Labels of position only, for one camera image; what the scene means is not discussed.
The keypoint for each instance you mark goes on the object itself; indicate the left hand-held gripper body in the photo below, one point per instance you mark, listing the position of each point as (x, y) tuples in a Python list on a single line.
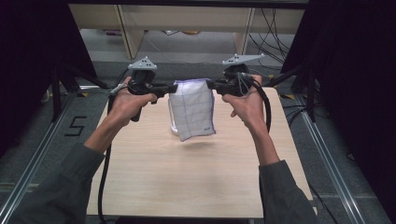
[(141, 79)]

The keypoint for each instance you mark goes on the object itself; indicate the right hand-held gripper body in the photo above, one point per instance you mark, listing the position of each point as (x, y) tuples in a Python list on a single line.
[(233, 82)]

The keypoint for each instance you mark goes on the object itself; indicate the white cloth with purple edge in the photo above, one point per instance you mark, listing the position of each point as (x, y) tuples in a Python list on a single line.
[(193, 109)]

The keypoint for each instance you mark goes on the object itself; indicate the person's right hand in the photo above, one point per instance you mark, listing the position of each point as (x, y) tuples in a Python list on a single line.
[(249, 107)]

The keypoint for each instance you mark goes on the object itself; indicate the person's left hand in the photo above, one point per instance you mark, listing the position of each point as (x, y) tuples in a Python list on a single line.
[(124, 105)]

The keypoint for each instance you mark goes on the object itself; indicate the yellow thing under desk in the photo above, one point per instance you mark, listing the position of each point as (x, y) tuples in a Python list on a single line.
[(190, 32)]

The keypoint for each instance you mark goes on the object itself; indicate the black metal stand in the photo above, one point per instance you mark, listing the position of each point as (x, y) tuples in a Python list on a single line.
[(56, 93), (310, 93)]

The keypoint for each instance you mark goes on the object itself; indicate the dark curtain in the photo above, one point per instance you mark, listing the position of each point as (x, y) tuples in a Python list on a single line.
[(31, 62), (358, 77)]

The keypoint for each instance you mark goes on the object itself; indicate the aluminium floor rail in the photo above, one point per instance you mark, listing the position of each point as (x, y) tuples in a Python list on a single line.
[(330, 161), (37, 149)]

